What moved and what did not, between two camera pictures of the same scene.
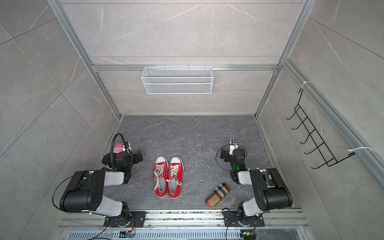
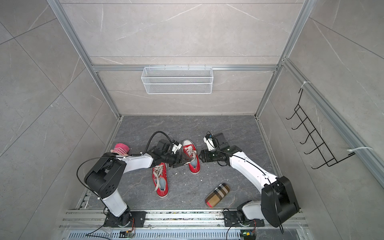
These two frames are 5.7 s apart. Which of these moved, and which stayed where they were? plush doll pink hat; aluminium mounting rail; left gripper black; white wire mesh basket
Moved: left gripper black
Stayed: aluminium mounting rail; plush doll pink hat; white wire mesh basket
